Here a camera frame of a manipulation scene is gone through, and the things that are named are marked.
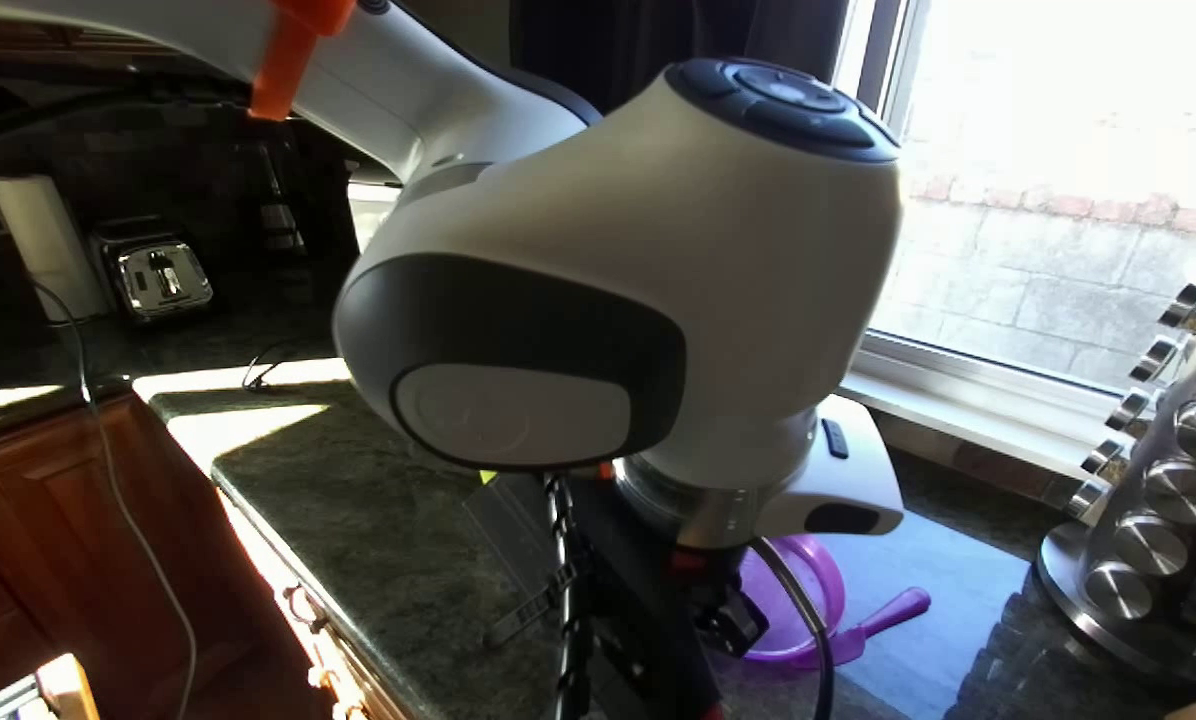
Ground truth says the wooden base cabinet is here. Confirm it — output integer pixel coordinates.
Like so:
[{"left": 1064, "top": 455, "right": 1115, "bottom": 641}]
[{"left": 0, "top": 396, "right": 333, "bottom": 720}]

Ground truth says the window frame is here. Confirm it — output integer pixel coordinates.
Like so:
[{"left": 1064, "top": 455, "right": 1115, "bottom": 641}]
[{"left": 836, "top": 0, "right": 1196, "bottom": 473}]

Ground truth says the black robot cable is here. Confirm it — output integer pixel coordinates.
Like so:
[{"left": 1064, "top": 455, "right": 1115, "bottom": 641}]
[{"left": 748, "top": 532, "right": 843, "bottom": 720}]

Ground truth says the purple plastic plate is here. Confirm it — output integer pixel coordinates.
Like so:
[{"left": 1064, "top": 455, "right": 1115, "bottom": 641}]
[{"left": 731, "top": 532, "right": 854, "bottom": 672}]

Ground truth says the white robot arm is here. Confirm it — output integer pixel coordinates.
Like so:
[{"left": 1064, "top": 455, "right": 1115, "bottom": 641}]
[{"left": 0, "top": 0, "right": 906, "bottom": 720}]

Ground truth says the wooden knife block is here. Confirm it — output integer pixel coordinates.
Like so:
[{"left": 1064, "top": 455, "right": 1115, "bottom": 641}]
[{"left": 31, "top": 651, "right": 100, "bottom": 720}]

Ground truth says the white paper towel roll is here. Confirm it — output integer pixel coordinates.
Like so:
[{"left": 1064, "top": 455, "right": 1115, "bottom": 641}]
[{"left": 0, "top": 171, "right": 111, "bottom": 321}]

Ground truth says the silver toaster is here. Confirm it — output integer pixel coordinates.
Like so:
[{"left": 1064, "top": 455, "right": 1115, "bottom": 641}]
[{"left": 97, "top": 217, "right": 215, "bottom": 325}]

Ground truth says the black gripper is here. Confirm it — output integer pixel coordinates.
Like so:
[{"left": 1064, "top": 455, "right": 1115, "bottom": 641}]
[{"left": 559, "top": 475, "right": 768, "bottom": 720}]

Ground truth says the white power cord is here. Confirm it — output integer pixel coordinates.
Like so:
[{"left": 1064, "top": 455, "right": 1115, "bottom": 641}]
[{"left": 30, "top": 273, "right": 204, "bottom": 720}]

